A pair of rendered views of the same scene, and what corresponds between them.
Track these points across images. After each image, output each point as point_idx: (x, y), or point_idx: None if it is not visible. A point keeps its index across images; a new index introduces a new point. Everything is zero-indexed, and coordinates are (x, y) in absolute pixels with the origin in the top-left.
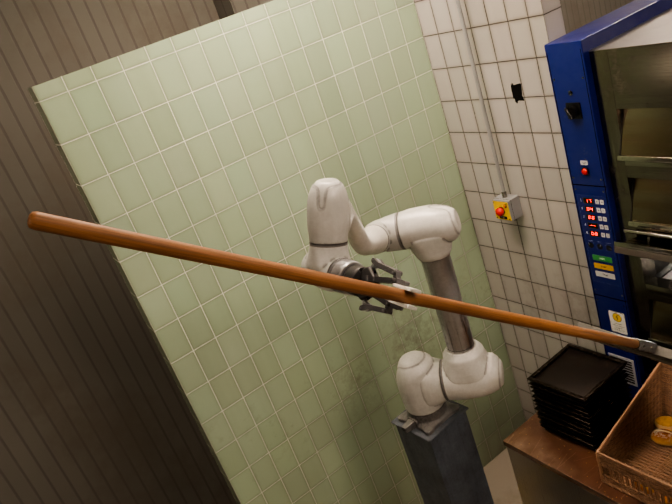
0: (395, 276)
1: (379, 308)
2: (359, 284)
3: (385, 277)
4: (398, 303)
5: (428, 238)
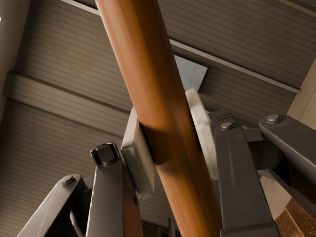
0: (92, 178)
1: (287, 135)
2: None
3: (92, 201)
4: (193, 101)
5: None
